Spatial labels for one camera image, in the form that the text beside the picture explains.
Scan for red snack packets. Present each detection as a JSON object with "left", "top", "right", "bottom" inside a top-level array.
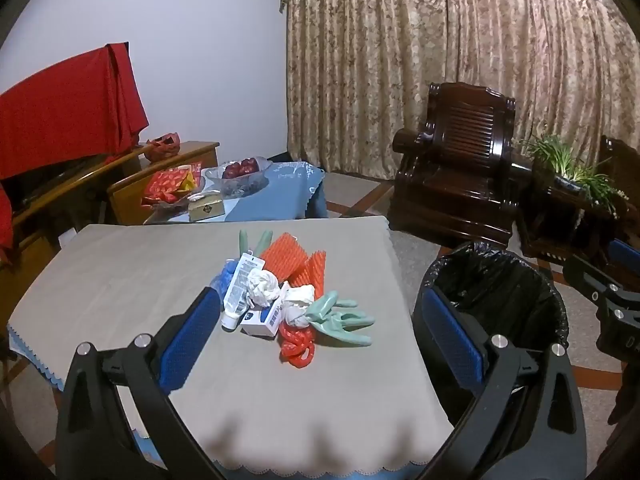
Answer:
[{"left": 141, "top": 162, "right": 206, "bottom": 208}]

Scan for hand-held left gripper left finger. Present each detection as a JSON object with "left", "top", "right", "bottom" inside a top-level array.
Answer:
[{"left": 55, "top": 287, "right": 226, "bottom": 480}]

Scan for white squeeze tube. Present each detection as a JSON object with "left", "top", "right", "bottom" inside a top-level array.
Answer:
[{"left": 221, "top": 252, "right": 265, "bottom": 331}]

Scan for black bin liner bag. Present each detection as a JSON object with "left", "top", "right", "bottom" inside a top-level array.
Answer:
[{"left": 425, "top": 241, "right": 571, "bottom": 356}]

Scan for blue table cover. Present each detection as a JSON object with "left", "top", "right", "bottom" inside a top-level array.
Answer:
[{"left": 220, "top": 161, "right": 328, "bottom": 222}]

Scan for white tissue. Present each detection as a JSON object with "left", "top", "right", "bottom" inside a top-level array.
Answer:
[
  {"left": 247, "top": 269, "right": 281, "bottom": 307},
  {"left": 282, "top": 284, "right": 317, "bottom": 328}
]

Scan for light blue scalloped tablecloth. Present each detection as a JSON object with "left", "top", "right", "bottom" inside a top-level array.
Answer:
[{"left": 7, "top": 330, "right": 436, "bottom": 480}]

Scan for red cloth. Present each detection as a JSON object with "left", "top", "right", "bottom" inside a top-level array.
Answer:
[{"left": 0, "top": 42, "right": 150, "bottom": 261}]

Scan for large orange foam net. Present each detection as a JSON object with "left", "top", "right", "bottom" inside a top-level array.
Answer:
[{"left": 260, "top": 232, "right": 310, "bottom": 281}]

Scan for glass fruit bowl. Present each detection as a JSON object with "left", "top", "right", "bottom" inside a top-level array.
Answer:
[{"left": 205, "top": 157, "right": 273, "bottom": 196}]

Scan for black trash bin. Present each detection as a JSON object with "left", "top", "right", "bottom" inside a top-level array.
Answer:
[{"left": 411, "top": 241, "right": 571, "bottom": 466}]

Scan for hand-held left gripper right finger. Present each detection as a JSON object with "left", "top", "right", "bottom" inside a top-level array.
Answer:
[{"left": 422, "top": 290, "right": 588, "bottom": 480}]

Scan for beige patterned curtain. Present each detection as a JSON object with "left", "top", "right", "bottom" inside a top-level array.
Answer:
[{"left": 280, "top": 0, "right": 640, "bottom": 181}]

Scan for small wooden table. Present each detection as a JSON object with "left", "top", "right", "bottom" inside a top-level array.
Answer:
[{"left": 107, "top": 141, "right": 221, "bottom": 226}]

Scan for red apples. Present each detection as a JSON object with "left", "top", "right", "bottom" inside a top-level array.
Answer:
[{"left": 222, "top": 158, "right": 259, "bottom": 180}]

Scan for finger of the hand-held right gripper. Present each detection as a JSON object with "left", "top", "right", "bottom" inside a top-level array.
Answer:
[
  {"left": 563, "top": 254, "right": 627, "bottom": 307},
  {"left": 608, "top": 237, "right": 640, "bottom": 274}
]

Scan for wooden cabinet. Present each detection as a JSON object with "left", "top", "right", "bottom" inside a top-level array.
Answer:
[{"left": 0, "top": 140, "right": 151, "bottom": 311}]

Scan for green potted plant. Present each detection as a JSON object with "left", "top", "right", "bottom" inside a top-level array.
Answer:
[{"left": 520, "top": 134, "right": 628, "bottom": 211}]

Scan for grey tablecloth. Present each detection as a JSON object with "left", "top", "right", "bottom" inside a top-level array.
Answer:
[{"left": 7, "top": 216, "right": 453, "bottom": 476}]

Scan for gold tin box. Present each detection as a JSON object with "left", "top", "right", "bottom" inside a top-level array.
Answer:
[{"left": 187, "top": 195, "right": 226, "bottom": 222}]

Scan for small orange foam net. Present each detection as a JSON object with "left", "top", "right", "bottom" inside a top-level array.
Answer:
[{"left": 290, "top": 249, "right": 327, "bottom": 293}]

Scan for white and blue box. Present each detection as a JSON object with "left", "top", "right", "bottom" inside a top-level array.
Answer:
[{"left": 241, "top": 287, "right": 291, "bottom": 337}]

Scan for red foam net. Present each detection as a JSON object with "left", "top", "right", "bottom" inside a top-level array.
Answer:
[{"left": 277, "top": 320, "right": 316, "bottom": 367}]

